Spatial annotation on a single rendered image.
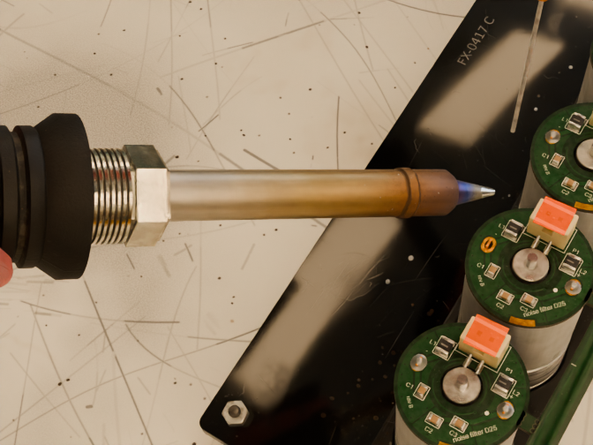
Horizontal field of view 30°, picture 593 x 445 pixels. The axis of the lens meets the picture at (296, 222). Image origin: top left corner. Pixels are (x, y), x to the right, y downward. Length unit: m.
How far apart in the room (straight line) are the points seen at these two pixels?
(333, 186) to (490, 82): 0.13
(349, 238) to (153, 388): 0.06
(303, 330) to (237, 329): 0.02
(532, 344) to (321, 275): 0.07
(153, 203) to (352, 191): 0.03
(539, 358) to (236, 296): 0.09
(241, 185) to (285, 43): 0.15
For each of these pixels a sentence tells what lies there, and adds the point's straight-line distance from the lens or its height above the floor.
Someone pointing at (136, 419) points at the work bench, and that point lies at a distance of 0.28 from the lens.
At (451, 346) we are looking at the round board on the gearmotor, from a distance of 0.21.
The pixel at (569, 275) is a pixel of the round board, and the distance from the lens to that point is 0.22.
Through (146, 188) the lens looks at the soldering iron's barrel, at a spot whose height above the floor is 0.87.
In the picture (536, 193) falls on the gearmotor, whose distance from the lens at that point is 0.23.
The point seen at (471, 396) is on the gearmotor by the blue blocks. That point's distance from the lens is 0.21.
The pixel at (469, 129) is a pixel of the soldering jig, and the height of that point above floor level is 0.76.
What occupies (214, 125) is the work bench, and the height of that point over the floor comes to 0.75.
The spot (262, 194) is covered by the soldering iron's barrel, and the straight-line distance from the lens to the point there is 0.17.
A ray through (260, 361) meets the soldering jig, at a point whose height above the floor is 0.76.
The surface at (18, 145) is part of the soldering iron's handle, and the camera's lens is 0.16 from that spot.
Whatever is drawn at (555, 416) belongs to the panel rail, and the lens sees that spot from 0.21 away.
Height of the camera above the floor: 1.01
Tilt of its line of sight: 64 degrees down
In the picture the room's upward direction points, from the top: 10 degrees counter-clockwise
